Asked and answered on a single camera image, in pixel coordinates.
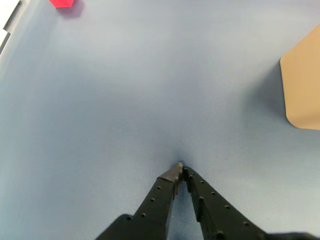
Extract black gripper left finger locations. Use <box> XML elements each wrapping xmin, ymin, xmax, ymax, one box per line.
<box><xmin>94</xmin><ymin>161</ymin><xmax>185</xmax><ymax>240</ymax></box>

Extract red cube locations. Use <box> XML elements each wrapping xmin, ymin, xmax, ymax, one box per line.
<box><xmin>48</xmin><ymin>0</ymin><xmax>75</xmax><ymax>9</ymax></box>

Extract tan square metal box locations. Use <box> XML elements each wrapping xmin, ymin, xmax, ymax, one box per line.
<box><xmin>279</xmin><ymin>23</ymin><xmax>320</xmax><ymax>131</ymax></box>

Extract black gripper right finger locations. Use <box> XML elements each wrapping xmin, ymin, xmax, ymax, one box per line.
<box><xmin>183</xmin><ymin>166</ymin><xmax>270</xmax><ymax>240</ymax></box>

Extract silver table rail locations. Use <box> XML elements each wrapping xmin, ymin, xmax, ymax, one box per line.
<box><xmin>0</xmin><ymin>0</ymin><xmax>29</xmax><ymax>55</ymax></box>

